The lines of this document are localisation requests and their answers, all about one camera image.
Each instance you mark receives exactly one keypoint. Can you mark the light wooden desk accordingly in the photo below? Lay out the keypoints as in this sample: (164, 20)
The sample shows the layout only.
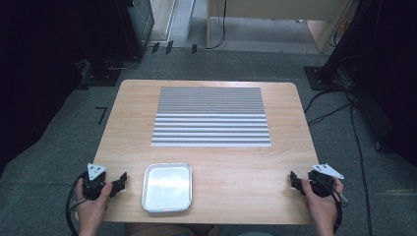
(278, 13)

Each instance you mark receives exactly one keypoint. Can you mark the silver metal tray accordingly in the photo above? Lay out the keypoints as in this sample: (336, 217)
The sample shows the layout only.
(167, 187)

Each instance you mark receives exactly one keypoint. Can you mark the dark curtain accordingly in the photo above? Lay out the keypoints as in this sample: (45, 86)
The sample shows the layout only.
(32, 82)
(390, 75)

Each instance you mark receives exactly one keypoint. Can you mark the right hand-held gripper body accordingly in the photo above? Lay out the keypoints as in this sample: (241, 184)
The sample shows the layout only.
(323, 187)

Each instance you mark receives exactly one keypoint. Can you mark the glass cabinet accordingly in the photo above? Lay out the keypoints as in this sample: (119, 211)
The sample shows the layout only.
(141, 21)

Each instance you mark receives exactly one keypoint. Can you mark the person's right hand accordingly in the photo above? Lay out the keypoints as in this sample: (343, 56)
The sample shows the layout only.
(323, 209)

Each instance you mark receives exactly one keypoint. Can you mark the grey striped placemat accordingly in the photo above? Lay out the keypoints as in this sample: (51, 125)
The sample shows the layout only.
(211, 116)

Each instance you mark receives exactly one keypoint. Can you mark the black tape strip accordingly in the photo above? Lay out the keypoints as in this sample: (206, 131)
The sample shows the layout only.
(169, 47)
(155, 47)

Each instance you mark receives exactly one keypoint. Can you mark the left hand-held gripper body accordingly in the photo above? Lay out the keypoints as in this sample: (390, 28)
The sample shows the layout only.
(95, 183)

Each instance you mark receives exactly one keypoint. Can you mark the black stand base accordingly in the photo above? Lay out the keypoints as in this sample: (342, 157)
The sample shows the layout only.
(319, 78)
(101, 76)

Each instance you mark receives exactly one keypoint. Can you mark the person's left hand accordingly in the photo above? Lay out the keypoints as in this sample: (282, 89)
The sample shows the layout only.
(91, 211)

